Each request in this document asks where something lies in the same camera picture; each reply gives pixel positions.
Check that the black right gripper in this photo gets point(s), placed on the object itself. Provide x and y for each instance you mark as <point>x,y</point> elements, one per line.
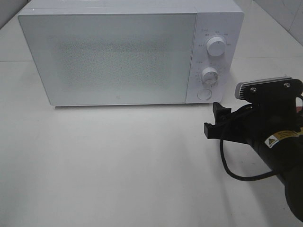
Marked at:
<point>269,124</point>

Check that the white round door button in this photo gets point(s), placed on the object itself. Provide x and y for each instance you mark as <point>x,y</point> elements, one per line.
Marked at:
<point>204,94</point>

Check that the white microwave door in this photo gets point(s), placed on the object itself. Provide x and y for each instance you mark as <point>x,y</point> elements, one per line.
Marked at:
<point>111,59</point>

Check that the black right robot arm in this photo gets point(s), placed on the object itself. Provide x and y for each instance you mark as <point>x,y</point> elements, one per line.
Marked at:
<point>286,163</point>

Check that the white lower timer knob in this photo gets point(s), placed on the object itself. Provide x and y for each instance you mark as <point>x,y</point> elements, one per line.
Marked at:
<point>209,76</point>

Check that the white upper power knob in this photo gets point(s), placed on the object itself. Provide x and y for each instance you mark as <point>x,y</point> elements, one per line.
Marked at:
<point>216,46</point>

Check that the white microwave oven body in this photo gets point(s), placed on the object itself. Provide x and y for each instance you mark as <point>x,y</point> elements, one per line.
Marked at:
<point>213,17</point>

